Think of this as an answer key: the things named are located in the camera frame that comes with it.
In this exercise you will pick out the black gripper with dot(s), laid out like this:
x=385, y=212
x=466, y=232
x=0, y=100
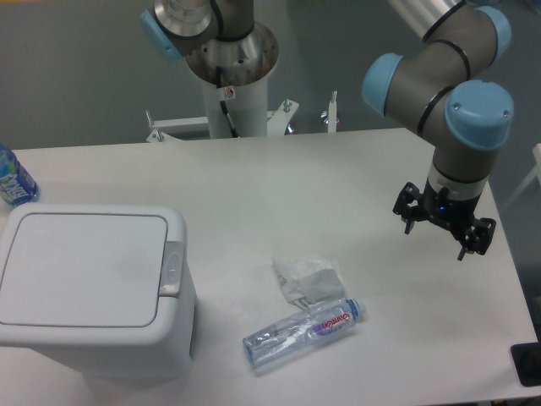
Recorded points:
x=449, y=205

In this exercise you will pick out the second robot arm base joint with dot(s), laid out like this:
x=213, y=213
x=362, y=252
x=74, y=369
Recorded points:
x=176, y=28

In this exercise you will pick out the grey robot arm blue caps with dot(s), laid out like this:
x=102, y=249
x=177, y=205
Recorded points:
x=438, y=96

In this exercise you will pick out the white plastic trash can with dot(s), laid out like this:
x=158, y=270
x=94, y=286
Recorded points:
x=161, y=350

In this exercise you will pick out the white trash can lid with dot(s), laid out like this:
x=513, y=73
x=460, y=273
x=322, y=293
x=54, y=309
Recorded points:
x=81, y=270

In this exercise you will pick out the crumpled white plastic wrapper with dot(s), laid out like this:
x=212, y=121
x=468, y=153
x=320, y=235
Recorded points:
x=309, y=280

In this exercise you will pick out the black device at table edge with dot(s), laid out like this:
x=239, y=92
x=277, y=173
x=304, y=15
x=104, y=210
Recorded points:
x=526, y=358

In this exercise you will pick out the clear crushed plastic bottle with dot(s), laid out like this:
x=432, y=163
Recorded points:
x=321, y=323

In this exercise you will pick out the grey lid push button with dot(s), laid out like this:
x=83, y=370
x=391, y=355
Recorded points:
x=172, y=269

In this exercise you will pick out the blue labelled water bottle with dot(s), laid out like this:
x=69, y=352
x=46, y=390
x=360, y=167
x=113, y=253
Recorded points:
x=17, y=186

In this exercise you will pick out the white frame at right edge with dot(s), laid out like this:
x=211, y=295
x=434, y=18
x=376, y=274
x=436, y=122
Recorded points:
x=532, y=176

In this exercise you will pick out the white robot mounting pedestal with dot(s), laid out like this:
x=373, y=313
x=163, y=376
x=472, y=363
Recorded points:
x=234, y=81

